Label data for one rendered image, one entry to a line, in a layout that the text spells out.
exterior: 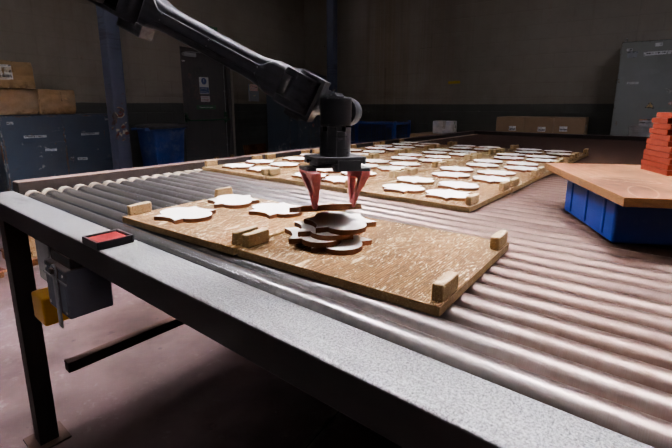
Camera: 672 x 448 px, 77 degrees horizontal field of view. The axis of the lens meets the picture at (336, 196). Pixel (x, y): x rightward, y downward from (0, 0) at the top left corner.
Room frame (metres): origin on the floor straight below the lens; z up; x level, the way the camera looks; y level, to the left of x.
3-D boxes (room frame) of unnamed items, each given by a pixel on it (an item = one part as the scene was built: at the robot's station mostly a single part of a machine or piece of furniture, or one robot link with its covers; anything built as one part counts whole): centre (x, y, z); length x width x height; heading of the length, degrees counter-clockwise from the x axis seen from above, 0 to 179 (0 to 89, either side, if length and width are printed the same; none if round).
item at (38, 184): (3.01, -0.17, 0.90); 4.04 x 0.06 x 0.10; 141
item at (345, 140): (0.79, 0.00, 1.13); 0.10 x 0.07 x 0.07; 113
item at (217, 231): (1.04, 0.26, 0.93); 0.41 x 0.35 x 0.02; 54
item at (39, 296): (1.11, 0.79, 0.74); 0.09 x 0.08 x 0.24; 51
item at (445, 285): (0.57, -0.16, 0.95); 0.06 x 0.02 x 0.03; 144
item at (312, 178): (0.78, 0.03, 1.06); 0.07 x 0.07 x 0.09; 23
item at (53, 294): (1.00, 0.65, 0.77); 0.14 x 0.11 x 0.18; 51
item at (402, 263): (0.80, -0.08, 0.93); 0.41 x 0.35 x 0.02; 54
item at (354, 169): (0.80, -0.02, 1.06); 0.07 x 0.07 x 0.09; 23
